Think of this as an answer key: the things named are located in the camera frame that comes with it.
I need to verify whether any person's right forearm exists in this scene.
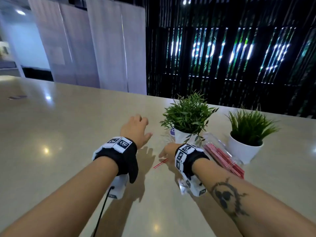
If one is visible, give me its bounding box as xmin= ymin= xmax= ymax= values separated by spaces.
xmin=191 ymin=158 xmax=316 ymax=237

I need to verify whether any person's left forearm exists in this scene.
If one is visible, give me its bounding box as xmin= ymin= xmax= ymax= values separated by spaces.
xmin=0 ymin=156 xmax=119 ymax=237

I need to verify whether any white curtain panel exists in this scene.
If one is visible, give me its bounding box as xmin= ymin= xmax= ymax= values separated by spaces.
xmin=85 ymin=0 xmax=147 ymax=95
xmin=27 ymin=0 xmax=101 ymax=89

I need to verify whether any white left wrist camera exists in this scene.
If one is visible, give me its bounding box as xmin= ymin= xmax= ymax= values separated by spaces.
xmin=107 ymin=173 xmax=130 ymax=200

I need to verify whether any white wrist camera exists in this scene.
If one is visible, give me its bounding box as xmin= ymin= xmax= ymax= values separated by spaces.
xmin=177 ymin=173 xmax=207 ymax=197
xmin=107 ymin=173 xmax=130 ymax=200

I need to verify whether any single red straw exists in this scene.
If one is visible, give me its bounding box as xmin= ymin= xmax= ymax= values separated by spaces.
xmin=153 ymin=158 xmax=169 ymax=169

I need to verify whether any black wrist strap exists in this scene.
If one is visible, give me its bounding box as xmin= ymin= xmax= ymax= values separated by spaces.
xmin=174 ymin=144 xmax=210 ymax=181
xmin=92 ymin=137 xmax=139 ymax=184

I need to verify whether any grass plant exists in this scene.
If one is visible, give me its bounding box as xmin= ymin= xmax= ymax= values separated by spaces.
xmin=225 ymin=105 xmax=281 ymax=166

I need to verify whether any leafy plant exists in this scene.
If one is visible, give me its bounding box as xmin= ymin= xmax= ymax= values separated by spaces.
xmin=160 ymin=92 xmax=220 ymax=146

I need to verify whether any bundle of red straws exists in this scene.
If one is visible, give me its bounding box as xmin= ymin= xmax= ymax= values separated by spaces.
xmin=203 ymin=143 xmax=245 ymax=179

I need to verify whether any black right wrist strap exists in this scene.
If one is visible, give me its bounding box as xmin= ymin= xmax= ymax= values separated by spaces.
xmin=174 ymin=144 xmax=210 ymax=181

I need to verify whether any person's left hand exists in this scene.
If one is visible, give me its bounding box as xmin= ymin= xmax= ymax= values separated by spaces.
xmin=120 ymin=114 xmax=153 ymax=149

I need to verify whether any clear tray of red straws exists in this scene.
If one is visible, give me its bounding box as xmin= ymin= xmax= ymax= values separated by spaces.
xmin=202 ymin=132 xmax=245 ymax=180

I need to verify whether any black left wrist strap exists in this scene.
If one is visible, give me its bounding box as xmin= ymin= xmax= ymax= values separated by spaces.
xmin=92 ymin=137 xmax=139 ymax=184

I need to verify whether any black cable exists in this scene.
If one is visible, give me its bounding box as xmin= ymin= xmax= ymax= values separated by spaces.
xmin=92 ymin=186 xmax=115 ymax=237

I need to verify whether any black slatted screen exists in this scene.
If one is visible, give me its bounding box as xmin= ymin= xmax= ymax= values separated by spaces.
xmin=145 ymin=0 xmax=316 ymax=119

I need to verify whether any person's right hand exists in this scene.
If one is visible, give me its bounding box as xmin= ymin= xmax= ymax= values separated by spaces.
xmin=158 ymin=143 xmax=182 ymax=169

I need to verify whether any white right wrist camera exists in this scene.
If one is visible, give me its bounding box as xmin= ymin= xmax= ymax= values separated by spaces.
xmin=177 ymin=173 xmax=207 ymax=197

